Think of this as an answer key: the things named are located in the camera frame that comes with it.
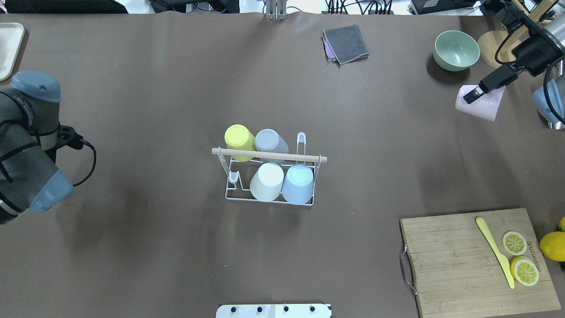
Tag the whole yellow lemon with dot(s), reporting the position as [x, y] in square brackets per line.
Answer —
[552, 246]

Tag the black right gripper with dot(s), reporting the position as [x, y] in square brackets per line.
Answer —
[533, 54]

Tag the purple cleaning cloth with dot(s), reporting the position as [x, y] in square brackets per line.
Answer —
[328, 51]

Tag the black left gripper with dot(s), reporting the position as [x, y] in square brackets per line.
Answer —
[51, 154]

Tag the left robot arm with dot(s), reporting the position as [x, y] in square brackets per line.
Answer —
[30, 136]

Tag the white plastic tray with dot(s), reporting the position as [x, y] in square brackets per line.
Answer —
[11, 36]

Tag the white wire cup holder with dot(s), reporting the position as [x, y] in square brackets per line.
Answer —
[241, 165]

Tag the grey plastic cup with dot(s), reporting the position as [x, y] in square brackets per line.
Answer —
[268, 140]

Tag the yellow plastic knife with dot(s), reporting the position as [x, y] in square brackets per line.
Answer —
[502, 259]

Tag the upper lemon half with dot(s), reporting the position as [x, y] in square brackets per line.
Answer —
[524, 271]

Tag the cream plastic cup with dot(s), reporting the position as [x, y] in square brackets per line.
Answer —
[267, 182]

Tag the bamboo cutting board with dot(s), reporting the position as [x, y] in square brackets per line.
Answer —
[455, 273]

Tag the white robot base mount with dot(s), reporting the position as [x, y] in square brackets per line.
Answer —
[285, 310]

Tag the grey cleaning cloth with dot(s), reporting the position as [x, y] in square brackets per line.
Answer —
[347, 44]

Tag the yellow plastic cup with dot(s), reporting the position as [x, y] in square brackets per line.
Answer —
[238, 137]

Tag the green plastic bowl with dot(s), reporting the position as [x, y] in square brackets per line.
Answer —
[455, 50]

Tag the wooden stand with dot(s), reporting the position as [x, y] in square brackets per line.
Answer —
[495, 46]

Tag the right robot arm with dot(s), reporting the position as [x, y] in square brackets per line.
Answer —
[549, 99]

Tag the pink plastic cup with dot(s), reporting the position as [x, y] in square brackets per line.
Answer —
[485, 107]

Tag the blue plastic cup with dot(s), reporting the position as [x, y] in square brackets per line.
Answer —
[298, 184]

